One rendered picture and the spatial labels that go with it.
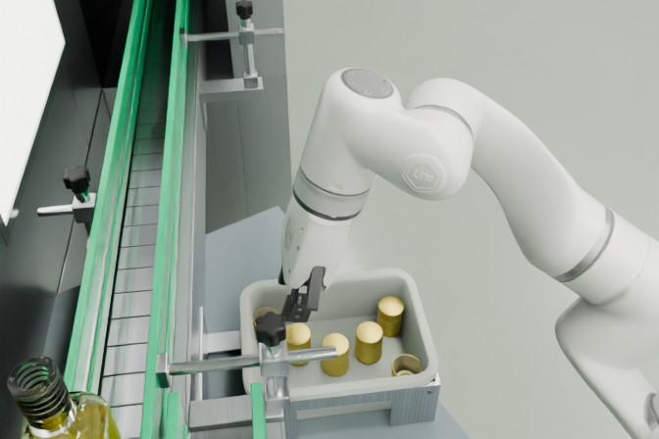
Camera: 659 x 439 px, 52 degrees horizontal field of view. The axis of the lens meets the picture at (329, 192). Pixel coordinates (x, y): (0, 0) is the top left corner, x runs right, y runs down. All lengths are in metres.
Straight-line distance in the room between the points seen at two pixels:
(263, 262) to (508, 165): 0.46
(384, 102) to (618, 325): 0.30
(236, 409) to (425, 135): 0.34
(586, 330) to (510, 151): 0.19
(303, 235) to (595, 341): 0.30
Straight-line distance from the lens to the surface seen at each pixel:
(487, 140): 0.70
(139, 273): 0.87
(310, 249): 0.68
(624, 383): 0.73
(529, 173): 0.69
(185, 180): 0.98
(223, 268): 1.03
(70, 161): 1.18
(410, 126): 0.59
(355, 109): 0.60
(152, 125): 1.10
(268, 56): 1.42
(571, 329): 0.73
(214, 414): 0.73
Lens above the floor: 1.50
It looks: 41 degrees down
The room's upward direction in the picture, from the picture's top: straight up
